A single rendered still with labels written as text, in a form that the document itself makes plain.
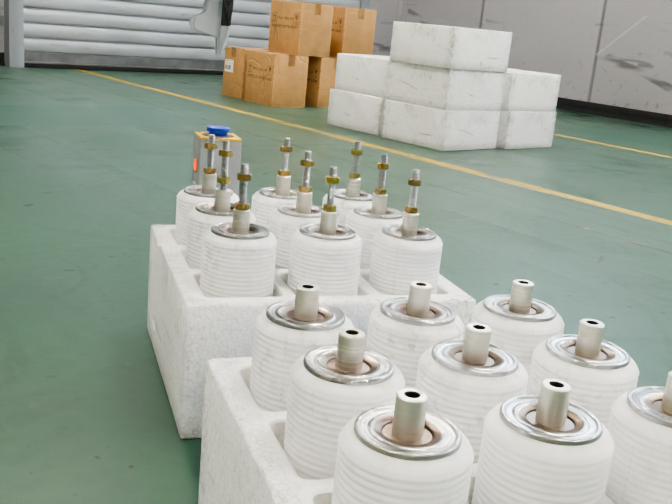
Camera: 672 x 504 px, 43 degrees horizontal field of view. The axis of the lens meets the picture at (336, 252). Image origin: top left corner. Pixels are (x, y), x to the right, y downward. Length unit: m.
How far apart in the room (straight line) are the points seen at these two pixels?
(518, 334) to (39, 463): 0.57
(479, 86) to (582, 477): 3.43
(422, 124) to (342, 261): 2.86
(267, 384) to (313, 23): 4.38
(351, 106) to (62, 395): 3.24
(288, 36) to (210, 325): 4.15
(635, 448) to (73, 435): 0.69
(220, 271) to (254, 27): 6.24
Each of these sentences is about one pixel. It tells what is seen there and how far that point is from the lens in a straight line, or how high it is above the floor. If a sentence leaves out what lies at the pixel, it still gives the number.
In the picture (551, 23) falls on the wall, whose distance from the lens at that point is 7.20.
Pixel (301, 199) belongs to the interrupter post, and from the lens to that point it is 1.23.
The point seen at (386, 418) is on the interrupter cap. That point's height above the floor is 0.25.
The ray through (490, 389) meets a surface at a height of 0.24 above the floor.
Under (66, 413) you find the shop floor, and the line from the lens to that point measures 1.18.
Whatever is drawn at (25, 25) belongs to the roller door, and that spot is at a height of 0.28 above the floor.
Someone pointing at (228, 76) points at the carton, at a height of 0.12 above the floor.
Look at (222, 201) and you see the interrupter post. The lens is 1.20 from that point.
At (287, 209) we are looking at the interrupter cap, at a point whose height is 0.25.
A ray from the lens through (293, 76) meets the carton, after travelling 5.04.
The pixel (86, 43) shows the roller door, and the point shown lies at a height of 0.19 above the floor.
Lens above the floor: 0.53
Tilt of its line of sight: 15 degrees down
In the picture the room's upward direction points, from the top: 6 degrees clockwise
